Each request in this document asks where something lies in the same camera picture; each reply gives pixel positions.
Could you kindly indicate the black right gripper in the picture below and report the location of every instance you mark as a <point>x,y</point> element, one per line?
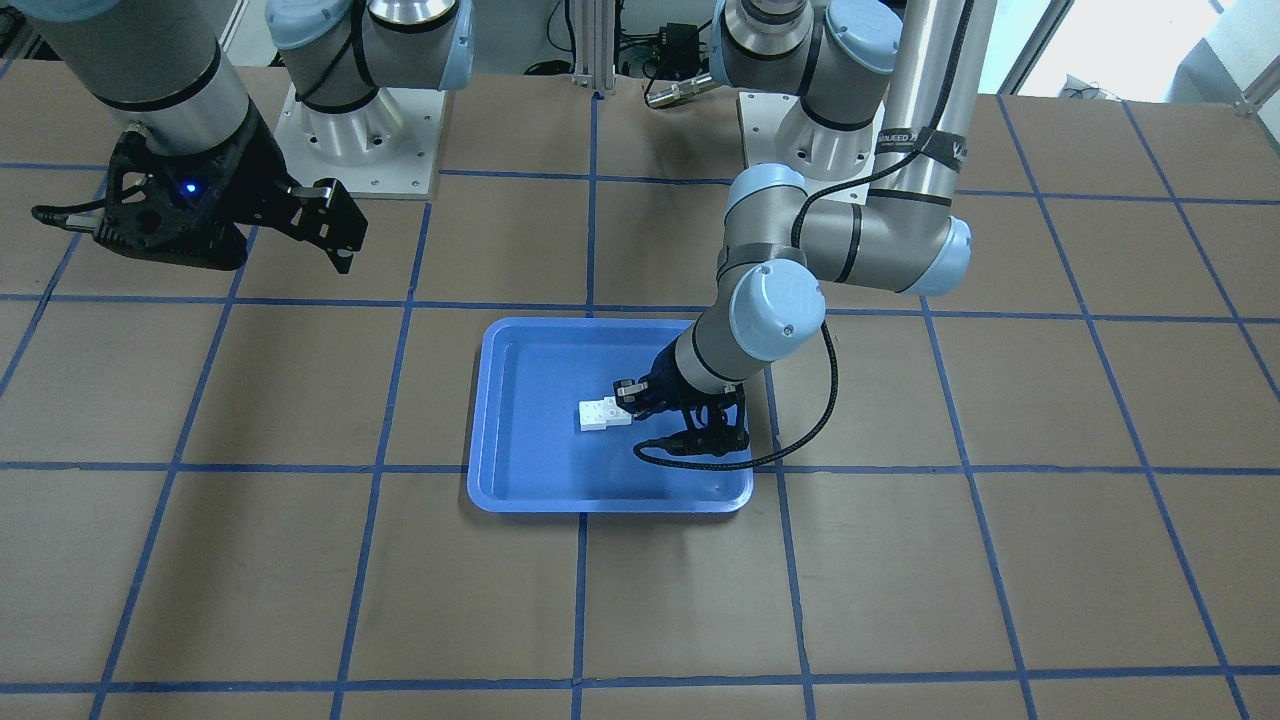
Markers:
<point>252,163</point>

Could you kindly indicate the blue plastic tray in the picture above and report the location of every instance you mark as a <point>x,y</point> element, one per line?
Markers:
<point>528,452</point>

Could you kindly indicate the aluminium frame post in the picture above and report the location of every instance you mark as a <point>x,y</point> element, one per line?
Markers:
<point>593,40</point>

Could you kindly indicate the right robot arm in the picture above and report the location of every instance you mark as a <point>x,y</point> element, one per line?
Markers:
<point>160,62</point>

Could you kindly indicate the white block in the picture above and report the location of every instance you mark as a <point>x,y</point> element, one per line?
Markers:
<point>612,415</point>
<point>589,417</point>

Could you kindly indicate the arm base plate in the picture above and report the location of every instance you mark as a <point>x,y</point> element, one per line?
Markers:
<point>776,130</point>
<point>400,150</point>

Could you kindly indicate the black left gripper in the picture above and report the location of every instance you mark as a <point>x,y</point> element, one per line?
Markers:
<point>667,387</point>

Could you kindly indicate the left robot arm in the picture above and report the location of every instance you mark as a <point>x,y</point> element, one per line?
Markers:
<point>888,101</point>

